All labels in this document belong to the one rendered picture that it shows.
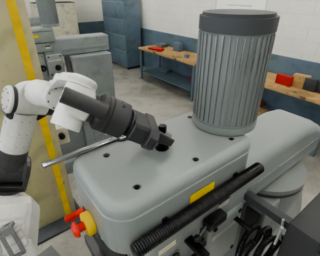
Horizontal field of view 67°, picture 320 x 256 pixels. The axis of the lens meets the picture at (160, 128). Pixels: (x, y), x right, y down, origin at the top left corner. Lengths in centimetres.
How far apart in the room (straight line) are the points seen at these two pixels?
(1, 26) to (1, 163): 141
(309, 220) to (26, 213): 85
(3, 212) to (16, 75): 146
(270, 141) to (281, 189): 22
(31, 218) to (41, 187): 179
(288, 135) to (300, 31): 400
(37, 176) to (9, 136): 182
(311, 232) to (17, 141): 86
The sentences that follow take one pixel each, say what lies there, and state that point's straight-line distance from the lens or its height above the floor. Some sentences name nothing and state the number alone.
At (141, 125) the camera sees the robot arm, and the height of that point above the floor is 198.
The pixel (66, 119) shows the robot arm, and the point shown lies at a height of 202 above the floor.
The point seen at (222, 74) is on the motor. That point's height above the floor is 207.
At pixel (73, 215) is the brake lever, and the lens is 76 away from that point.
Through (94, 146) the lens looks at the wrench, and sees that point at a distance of 67.
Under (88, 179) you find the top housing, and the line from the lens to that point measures 58.
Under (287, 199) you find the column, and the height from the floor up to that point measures 151.
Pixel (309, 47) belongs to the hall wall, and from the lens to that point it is 495.
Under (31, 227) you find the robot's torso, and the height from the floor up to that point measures 157.
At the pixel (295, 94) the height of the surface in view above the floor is 88.
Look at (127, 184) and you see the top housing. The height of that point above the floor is 189.
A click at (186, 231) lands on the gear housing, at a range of 74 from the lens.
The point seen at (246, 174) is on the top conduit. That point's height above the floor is 181.
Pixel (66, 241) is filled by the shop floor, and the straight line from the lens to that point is 293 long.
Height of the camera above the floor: 226
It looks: 30 degrees down
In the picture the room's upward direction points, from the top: straight up
